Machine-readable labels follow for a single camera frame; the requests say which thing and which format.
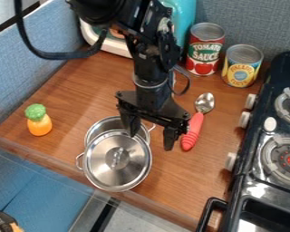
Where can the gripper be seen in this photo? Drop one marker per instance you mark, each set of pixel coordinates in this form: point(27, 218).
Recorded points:
point(152, 104)

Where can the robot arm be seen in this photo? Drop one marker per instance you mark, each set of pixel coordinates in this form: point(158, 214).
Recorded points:
point(151, 45)

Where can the silver pot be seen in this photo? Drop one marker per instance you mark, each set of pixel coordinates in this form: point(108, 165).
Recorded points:
point(111, 127)

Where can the silver pot lid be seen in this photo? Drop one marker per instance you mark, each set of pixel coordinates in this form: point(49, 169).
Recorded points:
point(118, 160)

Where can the red tomato sauce can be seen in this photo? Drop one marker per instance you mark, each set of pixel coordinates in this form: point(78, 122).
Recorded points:
point(205, 50)

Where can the yellow pineapple can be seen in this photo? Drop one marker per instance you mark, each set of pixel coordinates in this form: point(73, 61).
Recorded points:
point(242, 65)

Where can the teal and white toy appliance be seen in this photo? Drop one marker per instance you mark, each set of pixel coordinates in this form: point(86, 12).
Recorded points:
point(179, 21)

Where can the orange toy pineapple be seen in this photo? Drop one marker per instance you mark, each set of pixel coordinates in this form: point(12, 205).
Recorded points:
point(38, 120)

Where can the toy stove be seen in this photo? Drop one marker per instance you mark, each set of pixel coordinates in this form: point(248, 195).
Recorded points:
point(268, 145)

